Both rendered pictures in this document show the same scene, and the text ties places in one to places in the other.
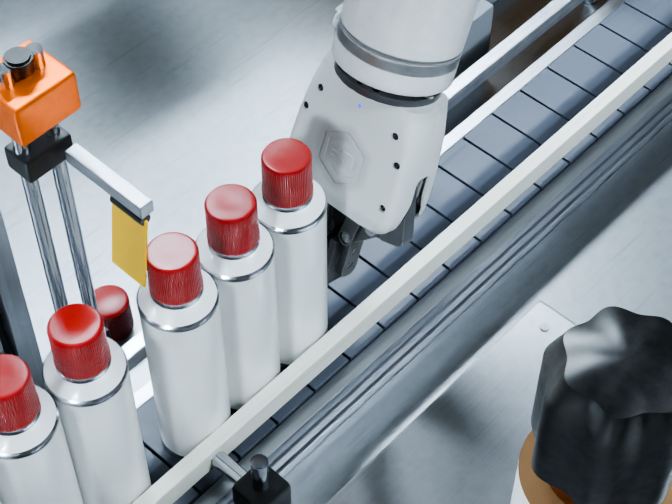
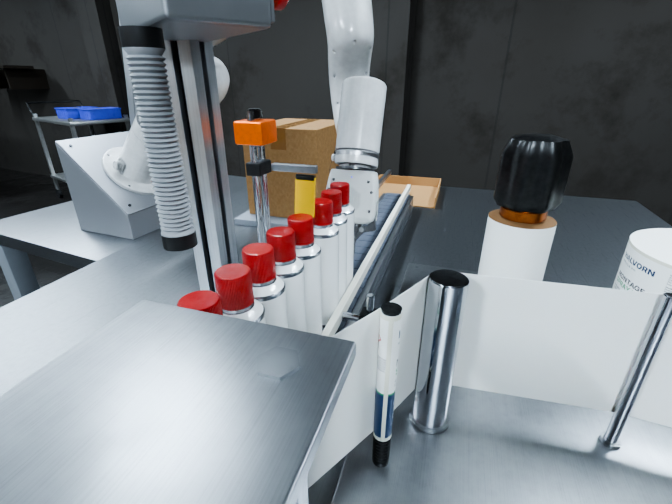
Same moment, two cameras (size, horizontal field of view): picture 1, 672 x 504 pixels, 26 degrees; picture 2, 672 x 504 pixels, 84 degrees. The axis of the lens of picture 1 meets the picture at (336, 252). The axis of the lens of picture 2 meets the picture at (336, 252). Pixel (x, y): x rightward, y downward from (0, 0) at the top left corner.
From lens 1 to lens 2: 61 cm
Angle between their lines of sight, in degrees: 33
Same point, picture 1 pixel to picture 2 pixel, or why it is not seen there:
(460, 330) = (383, 286)
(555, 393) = (525, 149)
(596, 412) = (547, 145)
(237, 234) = (338, 201)
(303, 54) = not seen: hidden behind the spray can
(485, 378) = (410, 281)
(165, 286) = (323, 213)
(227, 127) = not seen: hidden behind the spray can
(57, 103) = (271, 130)
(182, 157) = not seen: hidden behind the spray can
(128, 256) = (304, 205)
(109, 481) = (314, 316)
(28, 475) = (296, 290)
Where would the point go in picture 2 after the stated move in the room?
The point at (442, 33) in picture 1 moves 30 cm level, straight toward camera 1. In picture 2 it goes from (376, 139) to (489, 174)
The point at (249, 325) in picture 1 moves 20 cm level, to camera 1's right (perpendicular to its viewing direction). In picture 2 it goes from (342, 252) to (440, 233)
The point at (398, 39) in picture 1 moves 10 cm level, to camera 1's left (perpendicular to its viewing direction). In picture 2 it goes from (364, 141) to (313, 145)
